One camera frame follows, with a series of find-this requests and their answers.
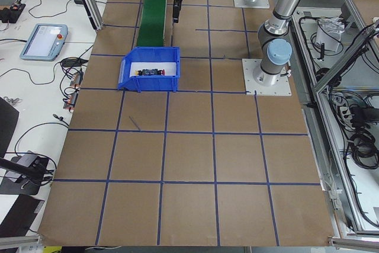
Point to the green conveyor belt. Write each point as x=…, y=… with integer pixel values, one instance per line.
x=152, y=24

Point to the teach pendant near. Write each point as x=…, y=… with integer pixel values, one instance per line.
x=45, y=42

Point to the yellow push button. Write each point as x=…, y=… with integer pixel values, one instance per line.
x=143, y=72

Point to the red push button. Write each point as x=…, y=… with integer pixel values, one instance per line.
x=157, y=72

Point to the blue bin left side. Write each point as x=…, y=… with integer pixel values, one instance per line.
x=154, y=82

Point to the white foam pad left bin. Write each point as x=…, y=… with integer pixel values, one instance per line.
x=170, y=68

